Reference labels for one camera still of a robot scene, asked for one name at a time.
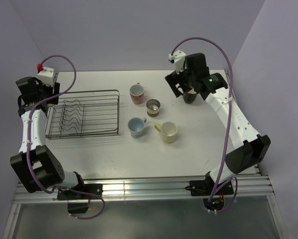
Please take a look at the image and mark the black mug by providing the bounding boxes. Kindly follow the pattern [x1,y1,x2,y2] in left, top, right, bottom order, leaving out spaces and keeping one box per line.
[177,87,198,104]

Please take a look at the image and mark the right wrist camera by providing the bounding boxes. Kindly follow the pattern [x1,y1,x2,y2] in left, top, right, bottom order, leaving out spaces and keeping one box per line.
[169,50,186,74]

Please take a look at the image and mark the aluminium mounting rail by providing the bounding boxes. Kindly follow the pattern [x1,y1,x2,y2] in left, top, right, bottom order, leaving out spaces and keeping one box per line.
[13,174,275,204]

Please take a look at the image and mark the pale yellow mug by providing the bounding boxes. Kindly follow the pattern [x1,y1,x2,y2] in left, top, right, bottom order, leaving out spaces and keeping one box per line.
[154,122,178,144]

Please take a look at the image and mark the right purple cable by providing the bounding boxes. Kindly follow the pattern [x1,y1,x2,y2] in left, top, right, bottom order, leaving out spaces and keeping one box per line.
[170,36,239,212]

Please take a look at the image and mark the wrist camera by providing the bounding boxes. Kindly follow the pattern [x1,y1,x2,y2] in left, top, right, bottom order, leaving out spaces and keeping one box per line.
[169,50,186,74]
[36,64,56,87]

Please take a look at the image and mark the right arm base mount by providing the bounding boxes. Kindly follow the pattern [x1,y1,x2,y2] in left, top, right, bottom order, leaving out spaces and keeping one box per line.
[185,179,234,197]

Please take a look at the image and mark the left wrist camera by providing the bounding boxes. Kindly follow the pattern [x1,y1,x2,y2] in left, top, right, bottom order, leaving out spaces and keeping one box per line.
[36,64,56,87]

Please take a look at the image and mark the wire dish rack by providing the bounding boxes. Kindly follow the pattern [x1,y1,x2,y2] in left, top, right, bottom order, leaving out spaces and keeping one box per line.
[45,90,120,139]

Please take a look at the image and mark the light blue mug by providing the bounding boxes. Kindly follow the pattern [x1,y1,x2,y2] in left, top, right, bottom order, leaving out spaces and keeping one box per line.
[128,118,147,138]

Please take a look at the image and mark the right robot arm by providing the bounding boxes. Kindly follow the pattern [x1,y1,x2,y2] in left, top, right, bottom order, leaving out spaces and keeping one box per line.
[165,50,271,196]

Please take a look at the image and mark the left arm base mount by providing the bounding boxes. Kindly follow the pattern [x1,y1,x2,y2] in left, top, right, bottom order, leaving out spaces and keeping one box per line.
[57,183,105,220]

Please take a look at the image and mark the pink patterned mug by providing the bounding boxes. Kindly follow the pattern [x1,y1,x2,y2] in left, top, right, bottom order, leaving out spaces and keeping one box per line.
[129,83,144,105]

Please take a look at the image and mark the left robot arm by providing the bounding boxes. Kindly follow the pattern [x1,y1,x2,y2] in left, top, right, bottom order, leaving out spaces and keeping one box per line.
[10,74,87,199]

